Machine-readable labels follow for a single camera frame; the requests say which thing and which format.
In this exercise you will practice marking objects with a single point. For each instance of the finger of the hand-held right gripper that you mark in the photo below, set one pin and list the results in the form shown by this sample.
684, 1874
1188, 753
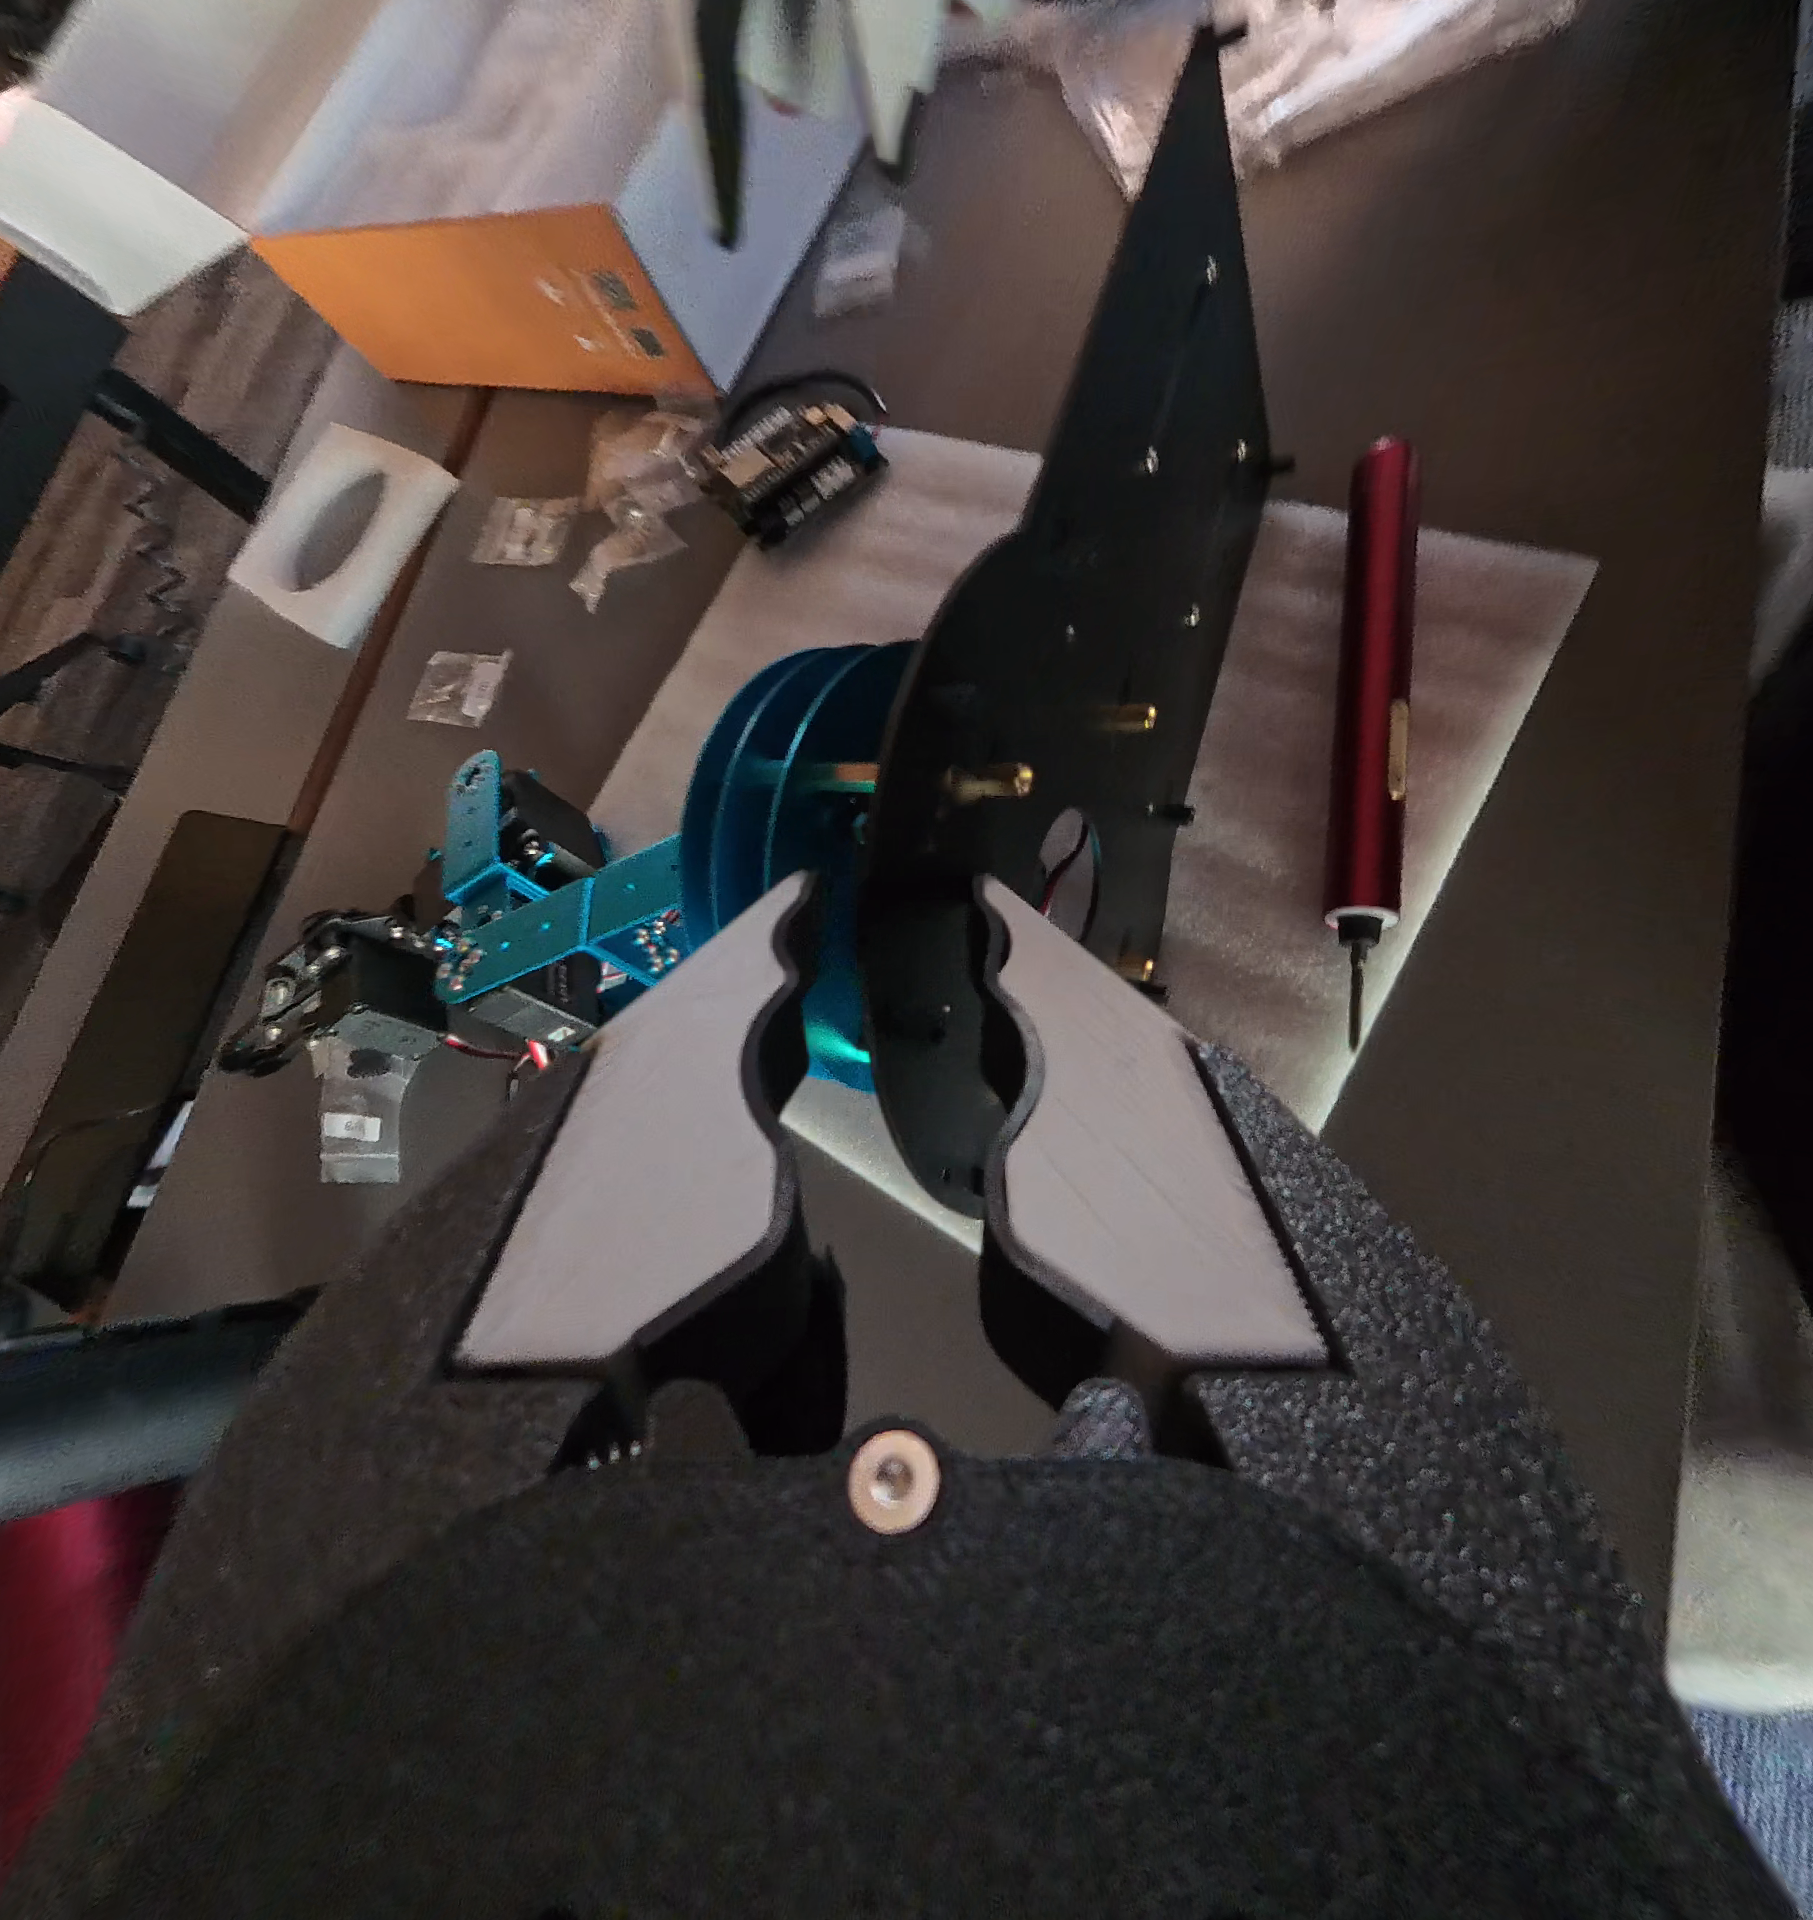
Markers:
908, 73
722, 105

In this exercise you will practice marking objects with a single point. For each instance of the clear plastic bag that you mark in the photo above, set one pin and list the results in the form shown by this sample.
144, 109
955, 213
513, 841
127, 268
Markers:
1369, 73

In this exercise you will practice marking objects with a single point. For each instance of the orange cardboard box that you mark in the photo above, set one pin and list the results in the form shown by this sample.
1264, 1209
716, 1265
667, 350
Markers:
475, 291

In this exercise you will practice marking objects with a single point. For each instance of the black acrylic base plate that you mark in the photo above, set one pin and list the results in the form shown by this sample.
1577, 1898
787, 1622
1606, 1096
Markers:
1132, 522

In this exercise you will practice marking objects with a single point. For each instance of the white foam sheet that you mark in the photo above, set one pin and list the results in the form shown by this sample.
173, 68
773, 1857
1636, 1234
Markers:
1449, 682

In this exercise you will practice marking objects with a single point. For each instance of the black controller board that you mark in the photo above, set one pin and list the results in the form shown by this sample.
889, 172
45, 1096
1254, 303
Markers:
787, 469

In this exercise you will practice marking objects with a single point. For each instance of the white foam with oval hole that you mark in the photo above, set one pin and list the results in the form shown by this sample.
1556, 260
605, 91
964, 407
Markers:
267, 580

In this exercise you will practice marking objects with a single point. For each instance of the wooden table with black legs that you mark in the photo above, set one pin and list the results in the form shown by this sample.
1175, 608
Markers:
53, 337

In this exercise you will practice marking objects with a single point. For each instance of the person's torso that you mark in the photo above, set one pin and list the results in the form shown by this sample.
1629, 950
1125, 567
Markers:
1808, 981

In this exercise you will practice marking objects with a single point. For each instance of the black glossy panel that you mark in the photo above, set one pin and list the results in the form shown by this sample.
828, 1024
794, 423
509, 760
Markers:
137, 1051

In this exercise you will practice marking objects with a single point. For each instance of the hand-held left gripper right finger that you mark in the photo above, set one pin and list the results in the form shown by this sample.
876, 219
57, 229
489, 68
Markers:
1148, 1181

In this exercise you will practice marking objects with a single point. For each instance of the white foam block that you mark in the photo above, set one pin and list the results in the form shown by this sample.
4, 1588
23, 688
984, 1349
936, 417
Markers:
93, 213

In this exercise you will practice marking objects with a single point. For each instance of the white cardboard box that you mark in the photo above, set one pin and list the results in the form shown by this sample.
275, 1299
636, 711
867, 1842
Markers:
444, 105

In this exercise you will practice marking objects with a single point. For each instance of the blue toy robot arm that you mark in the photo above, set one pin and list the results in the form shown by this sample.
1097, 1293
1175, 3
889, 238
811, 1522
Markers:
543, 919

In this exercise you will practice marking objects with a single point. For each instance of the person's legs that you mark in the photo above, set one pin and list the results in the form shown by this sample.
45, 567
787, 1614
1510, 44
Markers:
1774, 1816

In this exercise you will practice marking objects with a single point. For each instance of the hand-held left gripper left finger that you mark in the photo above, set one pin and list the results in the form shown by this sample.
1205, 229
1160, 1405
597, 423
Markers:
636, 1181

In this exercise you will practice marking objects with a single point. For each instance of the red electric screwdriver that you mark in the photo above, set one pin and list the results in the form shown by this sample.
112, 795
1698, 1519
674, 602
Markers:
1373, 682

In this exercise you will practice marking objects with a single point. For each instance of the dark red cloth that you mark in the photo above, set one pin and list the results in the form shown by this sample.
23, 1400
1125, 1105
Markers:
39, 1656

